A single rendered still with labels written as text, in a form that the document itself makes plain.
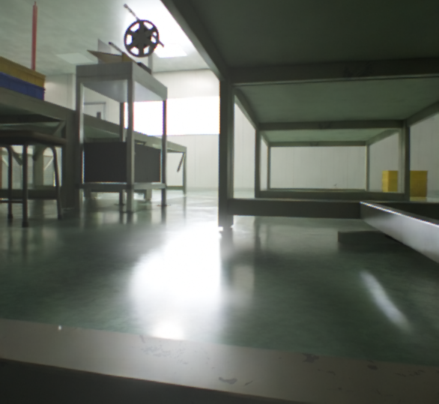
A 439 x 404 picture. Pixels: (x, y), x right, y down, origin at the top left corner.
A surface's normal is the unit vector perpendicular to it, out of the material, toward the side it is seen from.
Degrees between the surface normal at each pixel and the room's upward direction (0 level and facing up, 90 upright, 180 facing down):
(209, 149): 90
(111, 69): 90
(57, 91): 90
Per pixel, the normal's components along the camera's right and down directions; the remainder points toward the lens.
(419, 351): 0.01, -1.00
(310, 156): -0.21, 0.01
